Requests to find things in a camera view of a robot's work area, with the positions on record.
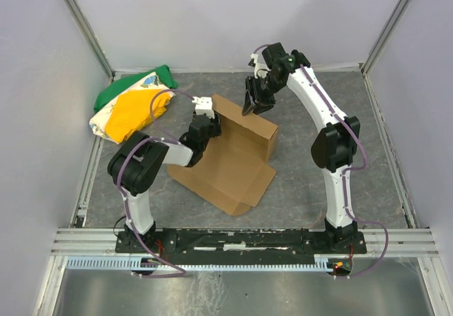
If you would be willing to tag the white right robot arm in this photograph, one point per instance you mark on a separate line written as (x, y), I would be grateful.
(336, 143)

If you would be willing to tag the green yellow white cloth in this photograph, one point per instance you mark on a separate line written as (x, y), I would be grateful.
(131, 103)

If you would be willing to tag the brown cardboard box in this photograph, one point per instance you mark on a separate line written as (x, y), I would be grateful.
(234, 173)

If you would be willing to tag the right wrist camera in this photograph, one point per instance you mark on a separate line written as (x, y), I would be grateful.
(271, 53)

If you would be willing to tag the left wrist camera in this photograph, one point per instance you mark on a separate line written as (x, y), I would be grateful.
(203, 106)

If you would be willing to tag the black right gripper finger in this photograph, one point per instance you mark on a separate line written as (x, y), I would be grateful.
(249, 105)
(261, 107)

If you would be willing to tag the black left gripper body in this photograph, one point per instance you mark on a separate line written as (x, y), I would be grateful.
(211, 127)

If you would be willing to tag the aluminium frame rail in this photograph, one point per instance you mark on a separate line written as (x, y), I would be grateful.
(401, 243)

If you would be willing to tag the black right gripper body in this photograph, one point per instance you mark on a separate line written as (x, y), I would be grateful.
(257, 91)

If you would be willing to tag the light blue slotted cable duct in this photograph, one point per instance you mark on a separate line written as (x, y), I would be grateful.
(140, 264)

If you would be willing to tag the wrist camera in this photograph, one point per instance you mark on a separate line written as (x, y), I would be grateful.
(271, 53)
(203, 106)

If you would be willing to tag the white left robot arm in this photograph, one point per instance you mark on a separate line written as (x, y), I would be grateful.
(135, 165)

